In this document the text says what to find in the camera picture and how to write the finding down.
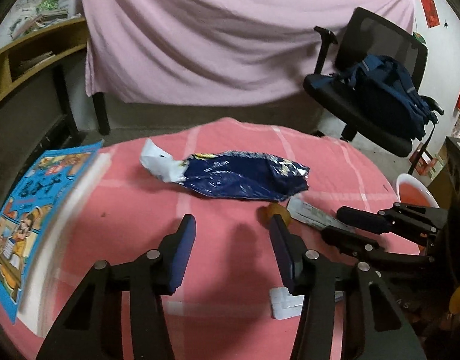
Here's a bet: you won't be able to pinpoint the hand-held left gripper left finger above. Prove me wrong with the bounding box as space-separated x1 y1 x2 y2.
35 214 197 360

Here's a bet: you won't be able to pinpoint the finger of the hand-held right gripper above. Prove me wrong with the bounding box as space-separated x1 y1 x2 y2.
321 226 436 271
337 202 448 239

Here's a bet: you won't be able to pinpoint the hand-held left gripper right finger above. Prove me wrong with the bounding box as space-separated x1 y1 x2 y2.
269 214 427 360

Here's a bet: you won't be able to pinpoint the white printed paper wrapper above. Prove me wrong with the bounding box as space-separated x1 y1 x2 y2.
288 199 352 231

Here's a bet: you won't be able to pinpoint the white basin with orange inside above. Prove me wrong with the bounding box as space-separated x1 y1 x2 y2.
396 172 440 209

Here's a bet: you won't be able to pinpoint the small orange round object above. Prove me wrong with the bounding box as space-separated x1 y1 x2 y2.
260 202 291 229

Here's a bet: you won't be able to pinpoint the pink checked tablecloth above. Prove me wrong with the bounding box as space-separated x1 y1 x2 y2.
0 118 421 360

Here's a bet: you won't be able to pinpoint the small white packet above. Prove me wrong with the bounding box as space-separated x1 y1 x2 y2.
269 287 306 321

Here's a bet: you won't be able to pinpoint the dark blue snack bag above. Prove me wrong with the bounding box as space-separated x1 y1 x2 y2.
179 150 311 201

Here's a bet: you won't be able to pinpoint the crumpled white wrapper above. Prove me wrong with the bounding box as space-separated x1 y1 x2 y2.
140 138 187 184

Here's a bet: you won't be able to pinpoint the dark cabinet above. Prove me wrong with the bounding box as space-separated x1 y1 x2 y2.
428 136 460 211

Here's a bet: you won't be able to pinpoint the dark blue backpack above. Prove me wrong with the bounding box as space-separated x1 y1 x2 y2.
329 54 438 139

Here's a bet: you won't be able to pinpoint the black metal leg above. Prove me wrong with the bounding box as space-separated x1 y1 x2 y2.
92 92 111 136

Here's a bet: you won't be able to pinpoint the blue cartoon cover book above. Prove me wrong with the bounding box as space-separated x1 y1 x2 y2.
0 139 112 336

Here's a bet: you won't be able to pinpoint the black office chair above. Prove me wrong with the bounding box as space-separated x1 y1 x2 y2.
303 7 446 158

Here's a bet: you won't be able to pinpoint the pink hanging cloth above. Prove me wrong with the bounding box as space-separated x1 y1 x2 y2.
79 0 418 106

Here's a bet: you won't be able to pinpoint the papers in shelf compartment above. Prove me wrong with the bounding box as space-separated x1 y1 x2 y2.
18 50 54 70

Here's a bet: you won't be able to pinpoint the wooden shelf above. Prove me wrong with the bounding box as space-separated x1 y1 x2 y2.
0 17 89 113

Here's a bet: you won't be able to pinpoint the stack of books and papers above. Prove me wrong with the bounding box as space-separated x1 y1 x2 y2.
9 0 79 40

